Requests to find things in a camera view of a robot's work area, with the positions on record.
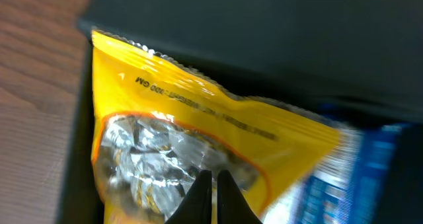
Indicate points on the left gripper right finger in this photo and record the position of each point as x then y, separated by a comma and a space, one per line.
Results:
232, 208

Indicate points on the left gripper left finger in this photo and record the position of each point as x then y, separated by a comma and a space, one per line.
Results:
196, 207

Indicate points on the yellow snack bag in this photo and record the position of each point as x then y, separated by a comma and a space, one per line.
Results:
159, 124

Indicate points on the blue Oreo cookie pack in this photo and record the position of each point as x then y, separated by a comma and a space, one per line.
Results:
346, 185

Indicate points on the dark green box with lid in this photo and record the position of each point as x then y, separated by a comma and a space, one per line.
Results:
357, 60

